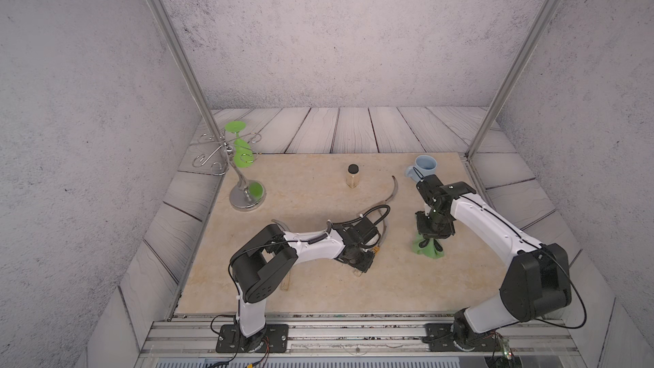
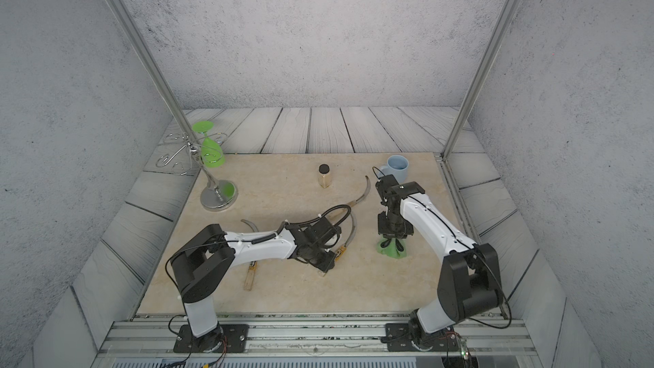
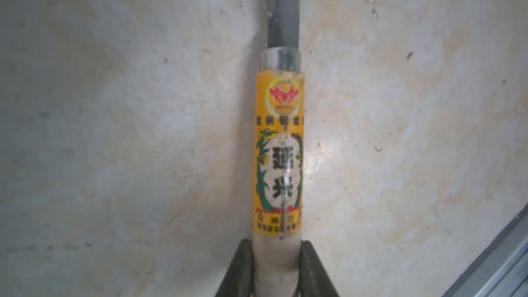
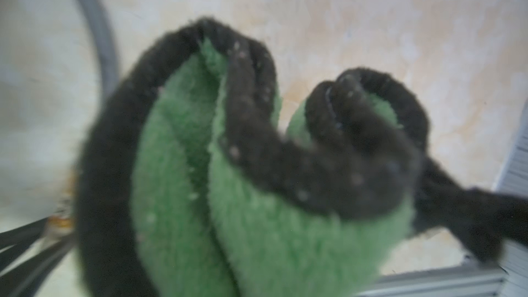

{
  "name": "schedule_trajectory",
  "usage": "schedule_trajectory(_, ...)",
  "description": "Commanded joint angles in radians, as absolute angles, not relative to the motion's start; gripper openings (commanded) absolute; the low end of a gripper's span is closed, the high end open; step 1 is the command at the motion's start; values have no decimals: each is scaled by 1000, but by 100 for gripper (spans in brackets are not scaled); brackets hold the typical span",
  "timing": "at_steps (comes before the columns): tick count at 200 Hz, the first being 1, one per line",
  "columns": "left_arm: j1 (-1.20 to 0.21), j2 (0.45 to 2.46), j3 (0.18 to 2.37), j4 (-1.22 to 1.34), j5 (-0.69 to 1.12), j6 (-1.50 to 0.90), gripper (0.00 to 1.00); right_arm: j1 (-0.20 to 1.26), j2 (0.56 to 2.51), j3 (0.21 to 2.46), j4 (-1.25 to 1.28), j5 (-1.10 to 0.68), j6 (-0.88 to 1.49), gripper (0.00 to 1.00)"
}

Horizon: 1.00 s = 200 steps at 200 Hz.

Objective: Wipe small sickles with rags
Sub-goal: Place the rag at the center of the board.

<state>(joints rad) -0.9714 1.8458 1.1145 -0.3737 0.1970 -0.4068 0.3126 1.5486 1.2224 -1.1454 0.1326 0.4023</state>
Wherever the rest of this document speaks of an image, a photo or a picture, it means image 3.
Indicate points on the aluminium rail frame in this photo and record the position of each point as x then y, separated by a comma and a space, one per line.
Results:
501, 269

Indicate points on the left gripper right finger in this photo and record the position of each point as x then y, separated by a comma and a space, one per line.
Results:
314, 280

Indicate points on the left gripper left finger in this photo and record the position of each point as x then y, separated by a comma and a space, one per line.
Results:
238, 281

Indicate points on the sickle wooden handle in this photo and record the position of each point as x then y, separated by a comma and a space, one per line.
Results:
278, 155

